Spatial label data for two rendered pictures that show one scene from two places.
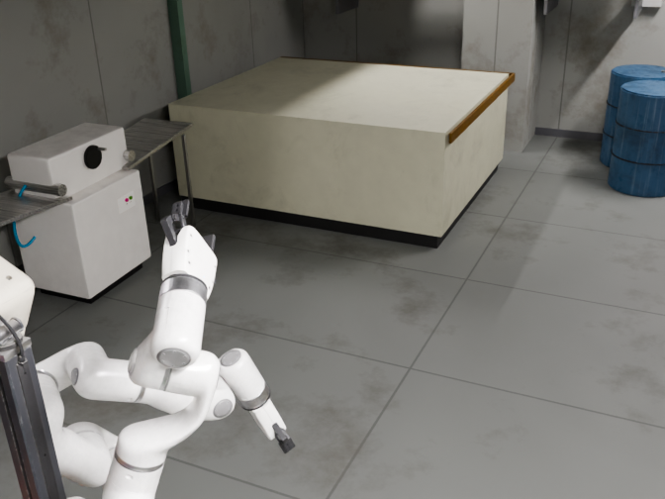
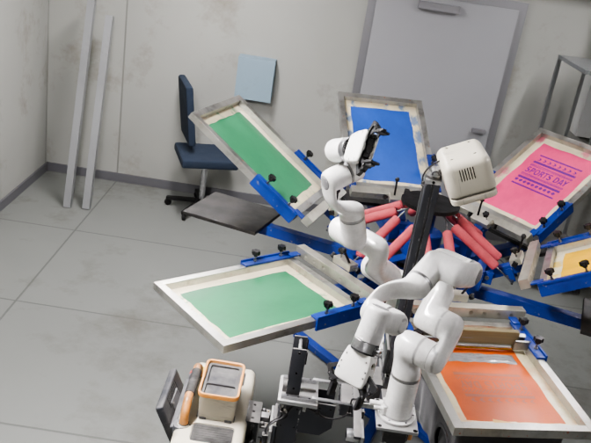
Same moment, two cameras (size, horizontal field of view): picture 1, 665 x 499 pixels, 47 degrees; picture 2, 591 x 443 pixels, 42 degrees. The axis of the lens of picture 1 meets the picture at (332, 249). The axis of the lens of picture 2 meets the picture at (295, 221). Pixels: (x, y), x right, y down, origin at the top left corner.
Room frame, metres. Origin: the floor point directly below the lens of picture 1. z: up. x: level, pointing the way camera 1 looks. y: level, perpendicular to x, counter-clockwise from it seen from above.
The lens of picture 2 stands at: (3.02, -0.84, 2.64)
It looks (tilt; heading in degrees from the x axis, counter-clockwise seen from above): 22 degrees down; 154
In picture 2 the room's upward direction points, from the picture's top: 9 degrees clockwise
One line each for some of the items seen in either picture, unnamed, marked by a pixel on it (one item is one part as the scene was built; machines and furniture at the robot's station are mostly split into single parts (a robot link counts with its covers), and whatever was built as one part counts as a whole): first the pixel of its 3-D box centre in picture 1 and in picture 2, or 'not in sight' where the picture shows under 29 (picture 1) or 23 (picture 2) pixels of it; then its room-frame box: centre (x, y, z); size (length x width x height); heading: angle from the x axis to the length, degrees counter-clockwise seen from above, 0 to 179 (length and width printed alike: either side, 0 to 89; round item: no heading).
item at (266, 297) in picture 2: not in sight; (288, 276); (0.14, 0.55, 1.05); 1.08 x 0.61 x 0.23; 106
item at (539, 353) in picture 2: not in sight; (526, 344); (0.75, 1.49, 0.98); 0.30 x 0.05 x 0.07; 166
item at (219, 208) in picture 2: not in sight; (302, 237); (-0.57, 0.94, 0.91); 1.34 x 0.41 x 0.08; 46
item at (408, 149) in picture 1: (350, 138); not in sight; (6.73, -0.20, 0.47); 2.49 x 2.03 x 0.94; 64
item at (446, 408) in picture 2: not in sight; (488, 373); (0.92, 1.16, 0.97); 0.79 x 0.58 x 0.04; 166
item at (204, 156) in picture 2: not in sight; (204, 149); (-3.10, 1.12, 0.57); 0.66 x 0.63 x 1.14; 64
